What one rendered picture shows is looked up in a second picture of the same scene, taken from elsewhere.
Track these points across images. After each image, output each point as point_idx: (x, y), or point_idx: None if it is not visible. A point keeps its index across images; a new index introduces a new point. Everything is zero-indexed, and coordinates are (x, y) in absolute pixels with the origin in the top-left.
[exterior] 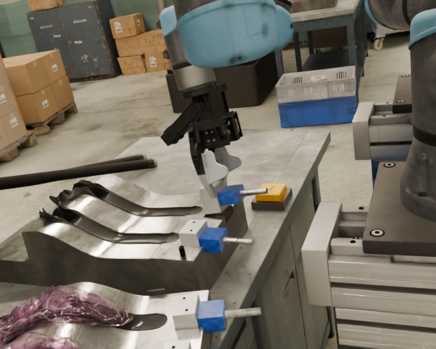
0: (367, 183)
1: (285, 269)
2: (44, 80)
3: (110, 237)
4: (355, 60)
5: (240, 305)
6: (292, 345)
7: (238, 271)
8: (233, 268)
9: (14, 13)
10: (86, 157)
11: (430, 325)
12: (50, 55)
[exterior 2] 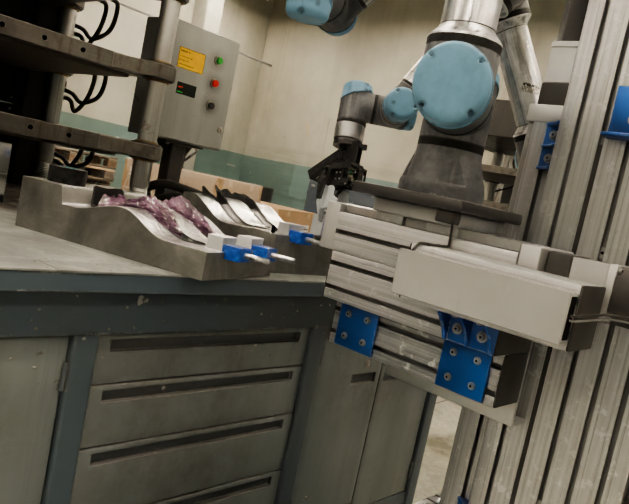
0: None
1: (367, 359)
2: None
3: (237, 222)
4: None
5: (291, 280)
6: (341, 438)
7: (308, 277)
8: (306, 276)
9: (300, 176)
10: None
11: (380, 271)
12: (308, 215)
